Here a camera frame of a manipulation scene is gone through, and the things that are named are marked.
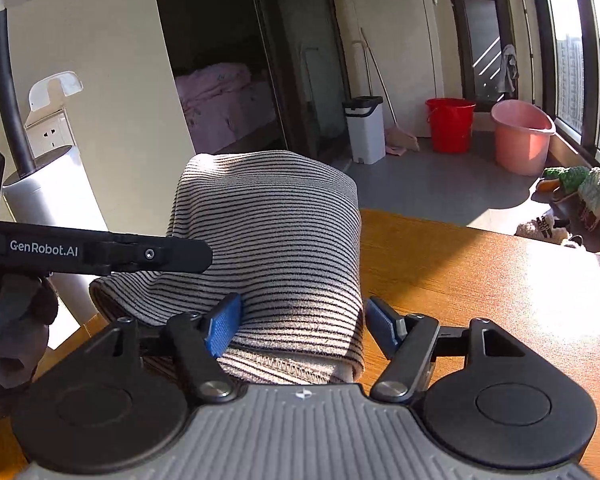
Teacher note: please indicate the left hand brown glove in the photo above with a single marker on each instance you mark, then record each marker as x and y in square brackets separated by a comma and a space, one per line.
[28, 307]

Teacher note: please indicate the beige shoe right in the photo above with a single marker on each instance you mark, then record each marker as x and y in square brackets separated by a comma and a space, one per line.
[574, 242]

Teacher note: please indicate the grey hanging rag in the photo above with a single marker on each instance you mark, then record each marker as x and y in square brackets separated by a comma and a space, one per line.
[508, 74]

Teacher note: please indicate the striped beige knit garment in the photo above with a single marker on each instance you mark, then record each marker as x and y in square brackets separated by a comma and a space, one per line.
[285, 235]

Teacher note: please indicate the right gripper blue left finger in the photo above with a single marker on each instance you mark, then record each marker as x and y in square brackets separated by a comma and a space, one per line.
[197, 341]

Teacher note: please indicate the broom with pink head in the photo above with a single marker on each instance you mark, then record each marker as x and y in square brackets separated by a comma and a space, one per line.
[398, 140]

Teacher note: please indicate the pink bedding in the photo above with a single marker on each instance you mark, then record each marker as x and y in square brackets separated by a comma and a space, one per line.
[223, 103]

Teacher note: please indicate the white wall hook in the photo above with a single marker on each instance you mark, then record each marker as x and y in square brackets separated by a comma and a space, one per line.
[53, 90]

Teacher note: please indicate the white wall socket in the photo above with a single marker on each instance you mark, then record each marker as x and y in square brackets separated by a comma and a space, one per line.
[50, 132]

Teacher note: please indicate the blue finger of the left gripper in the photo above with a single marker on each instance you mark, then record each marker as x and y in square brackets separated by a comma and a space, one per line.
[168, 254]

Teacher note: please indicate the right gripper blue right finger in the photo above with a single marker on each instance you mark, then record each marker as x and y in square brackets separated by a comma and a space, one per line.
[407, 342]

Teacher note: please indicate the white trash bin black lid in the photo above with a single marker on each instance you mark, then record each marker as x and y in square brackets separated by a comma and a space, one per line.
[366, 129]

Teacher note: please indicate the red plastic bucket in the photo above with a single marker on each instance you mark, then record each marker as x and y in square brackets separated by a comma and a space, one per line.
[450, 121]

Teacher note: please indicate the pink plastic bucket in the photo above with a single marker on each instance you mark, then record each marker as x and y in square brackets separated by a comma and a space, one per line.
[522, 136]

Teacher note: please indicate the dark framed glass door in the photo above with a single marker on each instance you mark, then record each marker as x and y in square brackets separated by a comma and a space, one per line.
[483, 28]

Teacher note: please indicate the beige shoe left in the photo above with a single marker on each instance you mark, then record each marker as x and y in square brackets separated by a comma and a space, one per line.
[545, 228]

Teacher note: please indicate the white cylindrical lamp base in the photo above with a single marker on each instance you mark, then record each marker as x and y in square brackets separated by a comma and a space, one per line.
[58, 194]

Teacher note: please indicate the beige shoe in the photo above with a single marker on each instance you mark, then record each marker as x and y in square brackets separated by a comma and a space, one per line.
[574, 242]
[545, 228]

